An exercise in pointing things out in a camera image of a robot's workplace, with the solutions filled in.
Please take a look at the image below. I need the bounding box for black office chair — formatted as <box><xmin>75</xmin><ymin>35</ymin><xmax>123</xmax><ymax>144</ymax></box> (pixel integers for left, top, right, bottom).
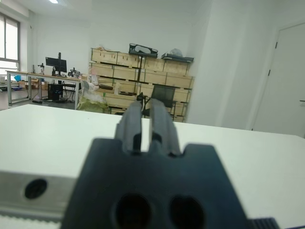
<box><xmin>143</xmin><ymin>84</ymin><xmax>178</xmax><ymax>117</ymax></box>

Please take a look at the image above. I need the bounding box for yellow-green bag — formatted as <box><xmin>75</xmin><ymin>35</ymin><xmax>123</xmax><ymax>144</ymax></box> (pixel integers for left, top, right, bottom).
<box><xmin>76</xmin><ymin>81</ymin><xmax>110</xmax><ymax>113</ymax></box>

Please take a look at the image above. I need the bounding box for window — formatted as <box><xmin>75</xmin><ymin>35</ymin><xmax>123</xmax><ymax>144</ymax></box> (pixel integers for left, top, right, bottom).
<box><xmin>0</xmin><ymin>11</ymin><xmax>21</xmax><ymax>72</ymax></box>

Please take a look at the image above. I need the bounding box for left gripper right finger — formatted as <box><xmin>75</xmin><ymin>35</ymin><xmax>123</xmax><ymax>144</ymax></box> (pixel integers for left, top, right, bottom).
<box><xmin>149</xmin><ymin>98</ymin><xmax>181</xmax><ymax>156</ymax></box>

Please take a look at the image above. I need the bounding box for flat black tray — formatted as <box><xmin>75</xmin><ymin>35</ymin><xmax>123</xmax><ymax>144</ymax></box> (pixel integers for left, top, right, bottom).
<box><xmin>161</xmin><ymin>52</ymin><xmax>194</xmax><ymax>63</ymax></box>

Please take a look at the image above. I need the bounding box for cardboard box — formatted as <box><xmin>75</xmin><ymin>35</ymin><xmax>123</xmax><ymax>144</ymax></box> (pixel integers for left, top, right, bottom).
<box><xmin>30</xmin><ymin>78</ymin><xmax>49</xmax><ymax>90</ymax></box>

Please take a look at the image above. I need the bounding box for black computer monitor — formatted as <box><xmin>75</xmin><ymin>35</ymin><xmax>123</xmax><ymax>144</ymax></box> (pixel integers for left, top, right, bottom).
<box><xmin>45</xmin><ymin>52</ymin><xmax>68</xmax><ymax>76</ymax></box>

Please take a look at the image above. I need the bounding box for black folding chair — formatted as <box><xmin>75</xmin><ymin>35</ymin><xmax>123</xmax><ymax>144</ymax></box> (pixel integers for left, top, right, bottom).
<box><xmin>61</xmin><ymin>81</ymin><xmax>81</xmax><ymax>103</ymax></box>

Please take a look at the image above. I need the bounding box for wooden crate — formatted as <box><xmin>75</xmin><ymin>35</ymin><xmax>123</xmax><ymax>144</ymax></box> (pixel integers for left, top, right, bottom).
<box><xmin>89</xmin><ymin>62</ymin><xmax>141</xmax><ymax>82</ymax></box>
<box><xmin>97</xmin><ymin>92</ymin><xmax>139</xmax><ymax>108</ymax></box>
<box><xmin>142</xmin><ymin>56</ymin><xmax>192</xmax><ymax>75</ymax></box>
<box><xmin>91</xmin><ymin>47</ymin><xmax>143</xmax><ymax>69</ymax></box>
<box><xmin>96</xmin><ymin>78</ymin><xmax>140</xmax><ymax>96</ymax></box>
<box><xmin>139</xmin><ymin>69</ymin><xmax>195</xmax><ymax>89</ymax></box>

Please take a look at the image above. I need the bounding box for long wooden desk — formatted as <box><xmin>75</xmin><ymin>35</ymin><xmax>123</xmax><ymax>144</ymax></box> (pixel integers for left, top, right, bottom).
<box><xmin>6</xmin><ymin>70</ymin><xmax>83</xmax><ymax>106</ymax></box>

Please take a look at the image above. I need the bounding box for black carry case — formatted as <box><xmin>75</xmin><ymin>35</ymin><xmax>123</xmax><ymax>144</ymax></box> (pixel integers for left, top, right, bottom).
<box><xmin>128</xmin><ymin>43</ymin><xmax>159</xmax><ymax>59</ymax></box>

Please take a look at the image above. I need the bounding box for black PC tower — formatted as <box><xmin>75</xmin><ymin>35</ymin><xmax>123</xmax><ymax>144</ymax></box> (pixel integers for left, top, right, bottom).
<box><xmin>47</xmin><ymin>83</ymin><xmax>64</xmax><ymax>101</ymax></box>

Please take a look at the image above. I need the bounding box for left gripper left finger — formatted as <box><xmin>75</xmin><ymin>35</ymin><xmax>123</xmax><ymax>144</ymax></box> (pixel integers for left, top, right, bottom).
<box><xmin>115</xmin><ymin>100</ymin><xmax>143</xmax><ymax>155</ymax></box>

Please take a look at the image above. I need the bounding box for white door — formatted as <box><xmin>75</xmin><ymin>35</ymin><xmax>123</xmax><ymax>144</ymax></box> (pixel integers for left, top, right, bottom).
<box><xmin>252</xmin><ymin>22</ymin><xmax>305</xmax><ymax>139</ymax></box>

